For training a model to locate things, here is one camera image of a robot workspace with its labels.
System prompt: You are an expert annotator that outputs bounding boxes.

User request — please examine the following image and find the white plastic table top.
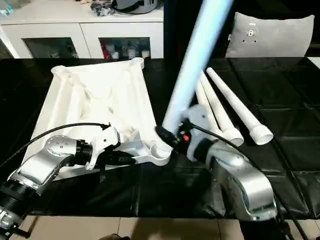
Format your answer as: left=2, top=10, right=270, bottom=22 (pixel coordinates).
left=23, top=57, right=173, bottom=181

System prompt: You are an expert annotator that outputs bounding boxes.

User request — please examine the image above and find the white plastic table leg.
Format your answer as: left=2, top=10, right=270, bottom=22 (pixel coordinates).
left=195, top=79, right=223, bottom=136
left=206, top=67, right=274, bottom=147
left=152, top=0, right=235, bottom=153
left=198, top=71, right=245, bottom=148

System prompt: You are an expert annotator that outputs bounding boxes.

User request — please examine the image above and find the black work mat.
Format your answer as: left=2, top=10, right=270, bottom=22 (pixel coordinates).
left=0, top=56, right=320, bottom=220

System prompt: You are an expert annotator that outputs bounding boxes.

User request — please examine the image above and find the red packet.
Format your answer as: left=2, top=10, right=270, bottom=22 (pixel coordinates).
left=99, top=41, right=109, bottom=58

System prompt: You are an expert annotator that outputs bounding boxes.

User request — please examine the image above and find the black sofa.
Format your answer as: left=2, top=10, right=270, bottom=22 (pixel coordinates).
left=163, top=0, right=320, bottom=60

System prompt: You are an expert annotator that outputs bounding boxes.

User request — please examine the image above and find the grey cushion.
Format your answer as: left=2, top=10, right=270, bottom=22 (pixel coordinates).
left=224, top=11, right=315, bottom=59

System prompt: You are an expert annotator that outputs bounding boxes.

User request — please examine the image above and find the white sideboard cabinet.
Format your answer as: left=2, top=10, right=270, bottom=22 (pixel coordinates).
left=0, top=0, right=165, bottom=60

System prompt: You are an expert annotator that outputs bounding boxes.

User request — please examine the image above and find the black tangled clutter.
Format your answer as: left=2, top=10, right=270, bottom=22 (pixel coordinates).
left=89, top=2, right=113, bottom=16

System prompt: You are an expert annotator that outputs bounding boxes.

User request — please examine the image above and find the white flat board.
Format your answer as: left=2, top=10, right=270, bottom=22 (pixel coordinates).
left=306, top=56, right=320, bottom=69

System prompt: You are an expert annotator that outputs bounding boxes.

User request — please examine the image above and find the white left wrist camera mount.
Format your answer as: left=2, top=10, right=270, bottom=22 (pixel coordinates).
left=85, top=124, right=121, bottom=171

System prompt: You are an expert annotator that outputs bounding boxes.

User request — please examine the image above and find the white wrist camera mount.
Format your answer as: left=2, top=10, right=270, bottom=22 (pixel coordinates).
left=85, top=124, right=121, bottom=171
left=184, top=104, right=214, bottom=162

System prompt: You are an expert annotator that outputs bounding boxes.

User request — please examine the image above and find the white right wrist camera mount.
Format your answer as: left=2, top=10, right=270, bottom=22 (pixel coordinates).
left=184, top=104, right=214, bottom=162

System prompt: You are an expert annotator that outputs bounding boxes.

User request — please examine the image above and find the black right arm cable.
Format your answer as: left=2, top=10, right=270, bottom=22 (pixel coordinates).
left=189, top=123, right=310, bottom=240

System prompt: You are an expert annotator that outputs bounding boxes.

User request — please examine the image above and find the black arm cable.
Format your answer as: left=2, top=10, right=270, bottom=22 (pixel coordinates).
left=189, top=123, right=310, bottom=240
left=0, top=122, right=111, bottom=169

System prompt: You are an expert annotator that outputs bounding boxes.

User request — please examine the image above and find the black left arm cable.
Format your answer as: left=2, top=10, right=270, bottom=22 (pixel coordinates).
left=0, top=122, right=111, bottom=169

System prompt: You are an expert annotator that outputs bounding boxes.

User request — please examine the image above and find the grey helmet with black strap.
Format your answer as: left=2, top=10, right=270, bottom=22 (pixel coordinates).
left=111, top=0, right=160, bottom=15

